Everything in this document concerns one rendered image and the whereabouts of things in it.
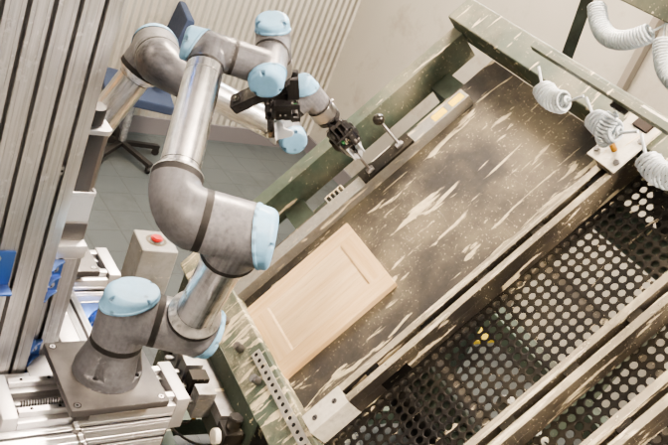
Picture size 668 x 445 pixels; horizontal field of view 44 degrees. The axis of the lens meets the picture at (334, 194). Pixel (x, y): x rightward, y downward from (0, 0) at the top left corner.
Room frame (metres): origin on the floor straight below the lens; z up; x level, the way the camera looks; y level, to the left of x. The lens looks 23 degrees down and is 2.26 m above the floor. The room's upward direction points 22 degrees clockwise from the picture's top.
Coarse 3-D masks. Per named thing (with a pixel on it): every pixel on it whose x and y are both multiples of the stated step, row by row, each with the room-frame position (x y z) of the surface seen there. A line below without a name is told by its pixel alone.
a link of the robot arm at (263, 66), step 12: (240, 48) 1.61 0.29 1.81; (252, 48) 1.63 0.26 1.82; (264, 48) 1.65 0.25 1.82; (276, 48) 1.66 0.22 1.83; (240, 60) 1.60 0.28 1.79; (252, 60) 1.61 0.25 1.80; (264, 60) 1.62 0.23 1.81; (276, 60) 1.63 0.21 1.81; (240, 72) 1.60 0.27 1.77; (252, 72) 1.60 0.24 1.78; (264, 72) 1.59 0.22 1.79; (276, 72) 1.60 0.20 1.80; (252, 84) 1.60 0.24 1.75; (264, 84) 1.60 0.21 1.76; (276, 84) 1.60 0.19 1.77; (264, 96) 1.61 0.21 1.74
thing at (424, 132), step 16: (464, 96) 2.53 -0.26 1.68; (432, 112) 2.53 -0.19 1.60; (448, 112) 2.50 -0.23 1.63; (416, 128) 2.51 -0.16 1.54; (432, 128) 2.48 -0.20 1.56; (416, 144) 2.46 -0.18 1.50; (400, 160) 2.44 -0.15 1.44; (384, 176) 2.43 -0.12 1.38; (352, 192) 2.39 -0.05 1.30; (368, 192) 2.41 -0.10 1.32; (336, 208) 2.36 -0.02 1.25; (352, 208) 2.39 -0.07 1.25; (304, 224) 2.36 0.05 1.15; (320, 224) 2.34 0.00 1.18; (288, 240) 2.33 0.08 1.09; (304, 240) 2.32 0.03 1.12; (272, 256) 2.30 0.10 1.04; (288, 256) 2.30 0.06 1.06; (256, 272) 2.27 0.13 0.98; (272, 272) 2.28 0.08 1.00; (240, 288) 2.24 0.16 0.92; (256, 288) 2.26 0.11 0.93
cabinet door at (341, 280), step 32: (320, 256) 2.25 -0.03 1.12; (352, 256) 2.20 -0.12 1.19; (288, 288) 2.19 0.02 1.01; (320, 288) 2.15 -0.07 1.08; (352, 288) 2.11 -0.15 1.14; (384, 288) 2.06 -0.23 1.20; (256, 320) 2.14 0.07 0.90; (288, 320) 2.10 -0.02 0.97; (320, 320) 2.06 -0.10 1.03; (352, 320) 2.02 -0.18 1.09; (288, 352) 2.00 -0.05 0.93
